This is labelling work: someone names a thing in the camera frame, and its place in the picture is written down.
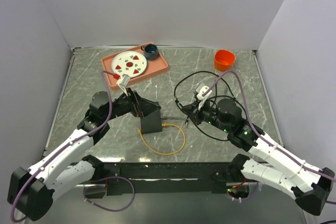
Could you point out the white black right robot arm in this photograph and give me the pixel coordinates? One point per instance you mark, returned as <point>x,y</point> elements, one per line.
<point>308,185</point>

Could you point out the black network switch box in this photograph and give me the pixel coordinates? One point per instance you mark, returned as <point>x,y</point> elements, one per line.
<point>151,123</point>

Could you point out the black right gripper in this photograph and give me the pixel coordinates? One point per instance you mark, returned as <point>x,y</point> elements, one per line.
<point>191,109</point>

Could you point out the dark blue mug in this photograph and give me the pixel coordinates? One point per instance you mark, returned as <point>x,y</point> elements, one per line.
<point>150,51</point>

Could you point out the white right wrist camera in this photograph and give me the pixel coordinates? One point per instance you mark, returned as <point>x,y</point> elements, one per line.
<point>202,93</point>

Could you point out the orange plastic cup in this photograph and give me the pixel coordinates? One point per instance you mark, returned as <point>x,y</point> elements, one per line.
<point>223,60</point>

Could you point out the white plate with strawberries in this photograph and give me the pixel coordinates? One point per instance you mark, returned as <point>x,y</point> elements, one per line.
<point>129,62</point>

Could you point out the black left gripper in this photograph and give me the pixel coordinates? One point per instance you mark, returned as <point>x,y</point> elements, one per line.
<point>139,106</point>

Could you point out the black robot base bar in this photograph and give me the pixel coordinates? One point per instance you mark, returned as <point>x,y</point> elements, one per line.
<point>171,177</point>

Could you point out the pink rectangular tray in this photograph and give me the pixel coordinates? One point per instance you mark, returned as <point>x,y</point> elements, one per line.
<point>155,68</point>

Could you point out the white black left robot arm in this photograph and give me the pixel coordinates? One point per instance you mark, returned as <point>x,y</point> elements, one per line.
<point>32,191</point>

